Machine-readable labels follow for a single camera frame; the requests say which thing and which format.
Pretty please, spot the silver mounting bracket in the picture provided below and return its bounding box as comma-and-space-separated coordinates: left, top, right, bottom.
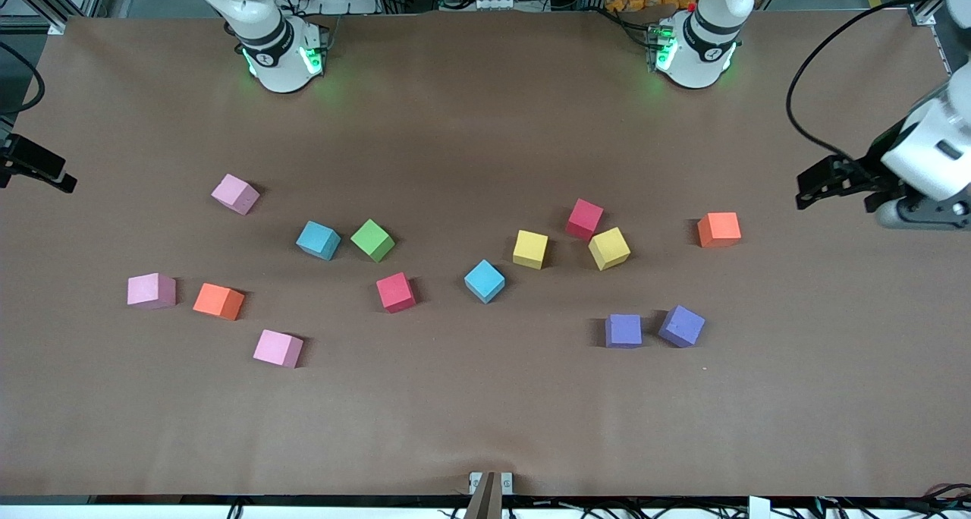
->
469, 471, 514, 497

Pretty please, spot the yellow foam cube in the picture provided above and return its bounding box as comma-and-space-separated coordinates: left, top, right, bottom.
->
588, 227, 632, 272
512, 229, 549, 270

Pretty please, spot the pink foam cube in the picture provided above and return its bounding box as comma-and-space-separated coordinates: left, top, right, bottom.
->
127, 272, 178, 310
211, 173, 261, 216
253, 329, 304, 370

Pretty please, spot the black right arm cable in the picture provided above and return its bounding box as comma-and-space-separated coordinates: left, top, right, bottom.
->
0, 41, 46, 118

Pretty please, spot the grey camera pole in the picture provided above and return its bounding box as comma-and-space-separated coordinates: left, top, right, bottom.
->
463, 471, 503, 519

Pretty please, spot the aluminium side rail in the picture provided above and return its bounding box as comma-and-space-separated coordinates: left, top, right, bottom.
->
929, 24, 958, 80

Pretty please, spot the aluminium frame post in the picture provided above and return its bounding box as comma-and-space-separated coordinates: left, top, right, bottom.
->
0, 0, 115, 36
888, 0, 971, 28

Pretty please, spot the red foam cube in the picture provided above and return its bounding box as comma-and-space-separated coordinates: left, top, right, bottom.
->
565, 198, 605, 241
376, 272, 417, 314

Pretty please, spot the blue foam cube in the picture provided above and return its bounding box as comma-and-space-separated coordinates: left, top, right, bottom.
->
296, 220, 342, 262
464, 259, 506, 305

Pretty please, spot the green foam cube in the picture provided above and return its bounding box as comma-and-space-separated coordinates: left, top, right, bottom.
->
350, 218, 396, 263

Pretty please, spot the brown paper table cover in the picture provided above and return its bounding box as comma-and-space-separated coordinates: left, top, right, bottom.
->
0, 9, 971, 499

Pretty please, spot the purple foam cube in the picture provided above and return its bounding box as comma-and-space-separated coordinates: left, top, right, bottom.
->
605, 313, 643, 349
658, 304, 706, 349

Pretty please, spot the orange foam cube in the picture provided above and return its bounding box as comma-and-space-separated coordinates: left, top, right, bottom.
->
697, 212, 743, 248
193, 282, 246, 322

